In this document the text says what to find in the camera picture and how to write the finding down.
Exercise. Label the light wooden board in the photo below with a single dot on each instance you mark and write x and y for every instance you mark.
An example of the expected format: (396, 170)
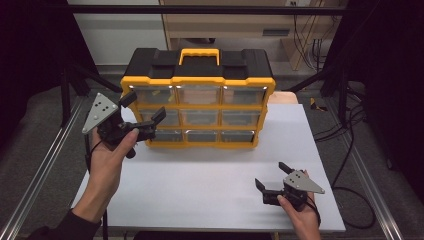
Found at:
(283, 97)

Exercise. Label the yellow black organizer cabinet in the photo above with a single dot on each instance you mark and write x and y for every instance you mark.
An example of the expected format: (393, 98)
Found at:
(156, 63)

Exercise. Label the grid of clear plastic drawers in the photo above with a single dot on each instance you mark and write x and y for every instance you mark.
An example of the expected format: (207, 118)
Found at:
(240, 96)

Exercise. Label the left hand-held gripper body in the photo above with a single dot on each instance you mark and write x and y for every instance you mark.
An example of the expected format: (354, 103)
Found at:
(100, 111)

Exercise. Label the black curtain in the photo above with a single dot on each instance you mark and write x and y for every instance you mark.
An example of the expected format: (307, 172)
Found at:
(30, 50)
(393, 50)

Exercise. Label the person's right hand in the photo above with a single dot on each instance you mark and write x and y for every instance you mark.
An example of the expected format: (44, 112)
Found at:
(305, 218)

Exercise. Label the white cabinet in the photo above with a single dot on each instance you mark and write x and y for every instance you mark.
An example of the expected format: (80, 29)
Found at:
(116, 36)

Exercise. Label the small yellow piece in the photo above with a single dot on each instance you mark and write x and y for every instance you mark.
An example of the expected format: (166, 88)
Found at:
(170, 98)

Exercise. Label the black metal stand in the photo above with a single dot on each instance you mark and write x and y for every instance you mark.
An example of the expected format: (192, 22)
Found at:
(65, 100)
(343, 100)

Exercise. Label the person's left hand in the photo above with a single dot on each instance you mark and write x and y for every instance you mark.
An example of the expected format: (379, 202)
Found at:
(106, 163)

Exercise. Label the yellow black tape marker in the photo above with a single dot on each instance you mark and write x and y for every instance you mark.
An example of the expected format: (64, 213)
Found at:
(316, 106)

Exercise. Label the aluminium rail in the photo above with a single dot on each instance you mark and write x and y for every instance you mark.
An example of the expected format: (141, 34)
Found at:
(363, 176)
(45, 170)

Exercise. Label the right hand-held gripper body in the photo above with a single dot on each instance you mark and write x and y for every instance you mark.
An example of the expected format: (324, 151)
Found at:
(300, 181)

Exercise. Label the beige wooden desk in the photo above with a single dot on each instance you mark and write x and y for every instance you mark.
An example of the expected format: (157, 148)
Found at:
(216, 25)

